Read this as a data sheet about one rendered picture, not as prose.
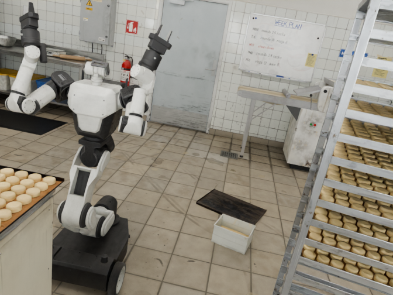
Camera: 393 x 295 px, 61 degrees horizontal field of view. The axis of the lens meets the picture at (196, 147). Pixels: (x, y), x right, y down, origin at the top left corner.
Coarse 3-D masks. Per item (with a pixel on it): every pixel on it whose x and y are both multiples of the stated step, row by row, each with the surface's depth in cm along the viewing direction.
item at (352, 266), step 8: (304, 248) 147; (312, 248) 145; (304, 256) 141; (312, 256) 140; (320, 256) 140; (328, 256) 145; (336, 256) 142; (328, 264) 140; (336, 264) 137; (344, 264) 141; (352, 264) 139; (360, 264) 140; (352, 272) 135; (360, 272) 136; (368, 272) 135; (376, 272) 138; (384, 272) 138; (376, 280) 133; (384, 280) 132; (392, 280) 133
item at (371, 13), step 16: (368, 16) 105; (368, 32) 106; (352, 64) 110; (352, 80) 111; (336, 112) 115; (336, 128) 117; (320, 176) 123; (304, 224) 130; (304, 240) 132; (288, 272) 138; (288, 288) 140
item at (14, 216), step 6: (42, 180) 141; (12, 186) 132; (48, 186) 137; (54, 186) 138; (42, 192) 132; (48, 192) 132; (36, 198) 127; (30, 204) 123; (24, 210) 118; (12, 216) 114; (18, 216) 115; (6, 222) 110; (0, 228) 107
